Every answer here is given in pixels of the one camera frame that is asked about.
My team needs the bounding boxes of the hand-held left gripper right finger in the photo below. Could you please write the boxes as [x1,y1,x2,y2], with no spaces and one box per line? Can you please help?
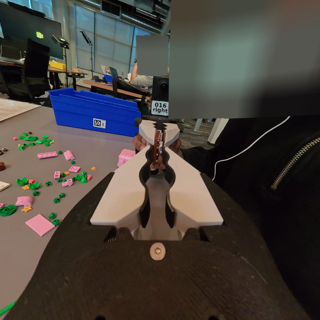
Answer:
[162,147,224,230]

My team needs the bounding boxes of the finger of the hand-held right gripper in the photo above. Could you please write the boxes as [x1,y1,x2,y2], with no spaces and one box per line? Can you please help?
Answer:
[163,123,181,146]
[139,120,161,146]

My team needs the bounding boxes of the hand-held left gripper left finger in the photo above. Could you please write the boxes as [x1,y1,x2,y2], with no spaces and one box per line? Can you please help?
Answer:
[90,145,153,228]

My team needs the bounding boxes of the brown square studded plate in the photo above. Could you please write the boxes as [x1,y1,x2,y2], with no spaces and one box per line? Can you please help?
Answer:
[150,131,165,168]

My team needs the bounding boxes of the pink square brick base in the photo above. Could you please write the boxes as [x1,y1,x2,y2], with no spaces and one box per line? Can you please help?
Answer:
[117,149,137,168]

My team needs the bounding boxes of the person's right forearm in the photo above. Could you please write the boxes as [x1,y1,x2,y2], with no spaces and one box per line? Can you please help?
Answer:
[180,146,220,181]

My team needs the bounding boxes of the person's right hand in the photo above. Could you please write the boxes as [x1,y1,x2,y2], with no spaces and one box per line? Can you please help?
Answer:
[132,134,185,177]

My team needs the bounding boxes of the blue plastic bin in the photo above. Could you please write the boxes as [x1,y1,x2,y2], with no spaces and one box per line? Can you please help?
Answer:
[47,87,142,137]

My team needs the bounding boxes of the person's black clothing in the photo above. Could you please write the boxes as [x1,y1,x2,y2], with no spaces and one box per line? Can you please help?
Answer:
[205,116,320,320]

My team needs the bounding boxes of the pink flat rectangular tile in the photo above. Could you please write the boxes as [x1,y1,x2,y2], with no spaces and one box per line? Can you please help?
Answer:
[25,214,56,237]

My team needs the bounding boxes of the pink curved brick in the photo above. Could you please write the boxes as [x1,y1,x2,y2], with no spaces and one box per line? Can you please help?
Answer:
[15,196,34,207]

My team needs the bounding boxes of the green round studded plate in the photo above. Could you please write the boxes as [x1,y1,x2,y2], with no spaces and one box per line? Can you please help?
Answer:
[0,204,17,217]

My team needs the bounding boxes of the black office chair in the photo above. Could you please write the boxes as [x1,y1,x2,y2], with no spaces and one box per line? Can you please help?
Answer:
[21,38,52,102]

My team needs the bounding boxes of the large black monitor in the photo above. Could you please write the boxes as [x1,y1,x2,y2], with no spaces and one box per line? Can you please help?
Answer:
[0,2,63,60]

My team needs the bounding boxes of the green flexible bar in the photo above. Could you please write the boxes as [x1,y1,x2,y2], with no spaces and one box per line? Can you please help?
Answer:
[0,299,19,316]

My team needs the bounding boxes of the white cable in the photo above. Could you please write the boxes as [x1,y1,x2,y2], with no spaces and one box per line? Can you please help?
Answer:
[212,116,291,181]

